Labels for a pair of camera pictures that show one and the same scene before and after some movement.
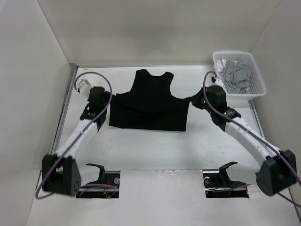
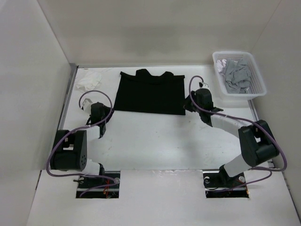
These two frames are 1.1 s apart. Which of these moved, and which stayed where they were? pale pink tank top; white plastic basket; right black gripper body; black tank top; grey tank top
Moved: right black gripper body; black tank top
Stayed: grey tank top; white plastic basket; pale pink tank top
